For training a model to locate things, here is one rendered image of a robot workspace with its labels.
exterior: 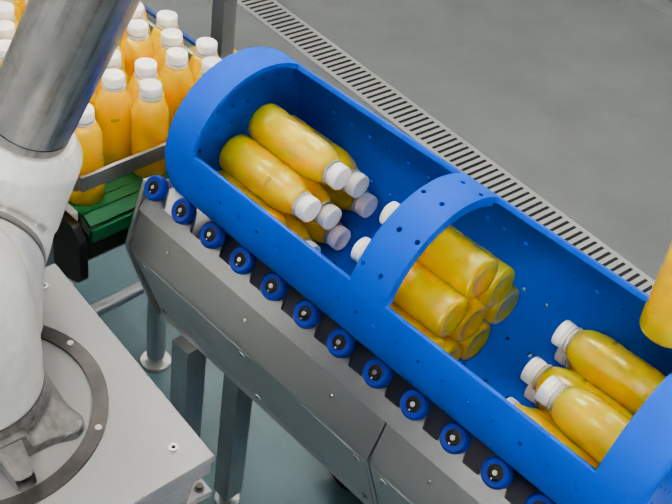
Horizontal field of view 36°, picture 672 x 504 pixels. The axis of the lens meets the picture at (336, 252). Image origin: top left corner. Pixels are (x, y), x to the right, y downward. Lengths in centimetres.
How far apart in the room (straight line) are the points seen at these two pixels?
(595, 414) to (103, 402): 60
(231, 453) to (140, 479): 112
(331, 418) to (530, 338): 32
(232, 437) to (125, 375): 100
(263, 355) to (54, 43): 72
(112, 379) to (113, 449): 10
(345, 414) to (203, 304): 33
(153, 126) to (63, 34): 75
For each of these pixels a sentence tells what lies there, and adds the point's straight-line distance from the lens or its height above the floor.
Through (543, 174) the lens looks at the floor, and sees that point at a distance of 370.
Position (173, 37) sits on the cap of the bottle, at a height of 108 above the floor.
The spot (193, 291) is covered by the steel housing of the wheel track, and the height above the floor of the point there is 85.
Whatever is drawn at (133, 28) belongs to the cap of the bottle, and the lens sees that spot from 197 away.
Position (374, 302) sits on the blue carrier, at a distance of 137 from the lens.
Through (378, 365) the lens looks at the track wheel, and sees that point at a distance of 149.
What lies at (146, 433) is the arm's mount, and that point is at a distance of 125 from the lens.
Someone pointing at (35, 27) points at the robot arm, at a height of 150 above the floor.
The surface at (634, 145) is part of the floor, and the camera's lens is 401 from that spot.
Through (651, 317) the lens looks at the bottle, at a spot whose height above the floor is 127.
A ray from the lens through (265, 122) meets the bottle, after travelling 159.
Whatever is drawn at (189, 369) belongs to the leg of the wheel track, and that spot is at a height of 58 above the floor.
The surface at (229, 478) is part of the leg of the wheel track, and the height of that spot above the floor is 12.
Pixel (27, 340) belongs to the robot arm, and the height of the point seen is 123.
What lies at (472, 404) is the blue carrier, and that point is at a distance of 132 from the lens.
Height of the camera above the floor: 205
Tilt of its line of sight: 41 degrees down
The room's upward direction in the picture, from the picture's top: 10 degrees clockwise
